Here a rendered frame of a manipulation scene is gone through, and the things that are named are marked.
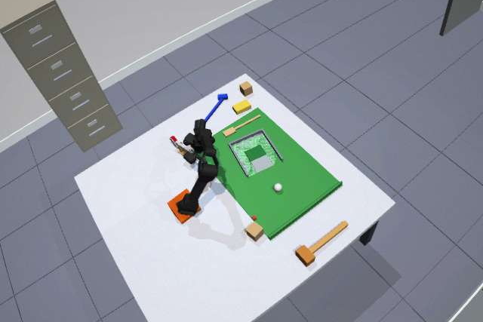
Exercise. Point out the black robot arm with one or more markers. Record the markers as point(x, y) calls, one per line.
point(206, 172)

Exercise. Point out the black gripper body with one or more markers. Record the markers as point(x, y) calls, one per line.
point(190, 158)

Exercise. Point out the yellow flat block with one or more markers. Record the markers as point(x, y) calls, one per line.
point(241, 107)

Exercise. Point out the wooden mallet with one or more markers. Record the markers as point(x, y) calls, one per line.
point(306, 256)

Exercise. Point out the green flat mat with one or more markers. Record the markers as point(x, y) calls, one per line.
point(303, 179)

